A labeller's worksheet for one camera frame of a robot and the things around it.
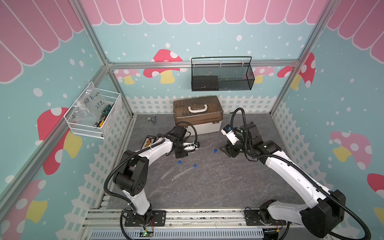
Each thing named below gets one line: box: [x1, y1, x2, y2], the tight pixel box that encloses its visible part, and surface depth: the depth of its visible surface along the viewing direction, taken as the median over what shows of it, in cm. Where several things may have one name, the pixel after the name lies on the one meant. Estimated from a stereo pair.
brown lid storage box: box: [173, 95, 224, 136], surface depth 98 cm
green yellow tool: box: [93, 102, 115, 128], surface depth 75 cm
